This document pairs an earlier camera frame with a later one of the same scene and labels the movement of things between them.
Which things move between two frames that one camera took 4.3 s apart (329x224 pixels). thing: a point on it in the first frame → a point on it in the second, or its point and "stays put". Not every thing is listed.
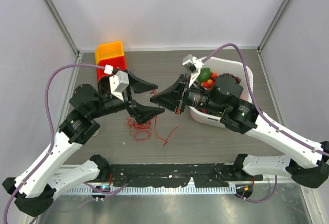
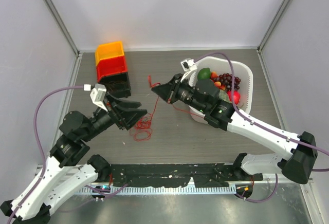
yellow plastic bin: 108,50 stays put
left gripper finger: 139,86 → 124,105
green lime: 204,74 stays put
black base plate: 204,175 stays put
